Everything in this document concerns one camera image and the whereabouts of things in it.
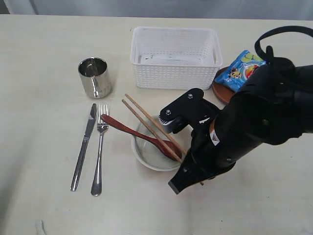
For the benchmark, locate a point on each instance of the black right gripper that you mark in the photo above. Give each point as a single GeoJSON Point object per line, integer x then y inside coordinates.
{"type": "Point", "coordinates": [216, 146]}

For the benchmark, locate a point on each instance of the wooden chopstick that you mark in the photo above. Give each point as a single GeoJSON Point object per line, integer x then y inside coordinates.
{"type": "Point", "coordinates": [145, 126]}
{"type": "Point", "coordinates": [157, 124]}

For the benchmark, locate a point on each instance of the dark red wooden spoon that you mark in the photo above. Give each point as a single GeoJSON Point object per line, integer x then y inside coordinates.
{"type": "Point", "coordinates": [167, 148]}

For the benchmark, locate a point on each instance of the white floral ceramic bowl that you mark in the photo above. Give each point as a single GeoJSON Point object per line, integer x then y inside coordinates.
{"type": "Point", "coordinates": [151, 157]}

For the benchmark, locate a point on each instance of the silver fork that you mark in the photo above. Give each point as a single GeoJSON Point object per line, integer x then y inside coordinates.
{"type": "Point", "coordinates": [102, 127]}

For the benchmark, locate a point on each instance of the brown round plate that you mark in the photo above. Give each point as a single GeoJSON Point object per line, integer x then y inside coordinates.
{"type": "Point", "coordinates": [223, 93]}

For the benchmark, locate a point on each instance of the blue chips bag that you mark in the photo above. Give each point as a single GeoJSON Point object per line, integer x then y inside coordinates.
{"type": "Point", "coordinates": [240, 70]}

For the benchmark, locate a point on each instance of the silver table knife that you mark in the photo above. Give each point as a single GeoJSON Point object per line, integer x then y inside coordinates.
{"type": "Point", "coordinates": [80, 161]}

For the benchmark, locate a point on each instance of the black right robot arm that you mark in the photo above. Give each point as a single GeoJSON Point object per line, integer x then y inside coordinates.
{"type": "Point", "coordinates": [271, 107]}

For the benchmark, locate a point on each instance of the white perforated plastic basket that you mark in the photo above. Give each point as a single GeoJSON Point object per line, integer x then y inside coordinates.
{"type": "Point", "coordinates": [175, 58]}

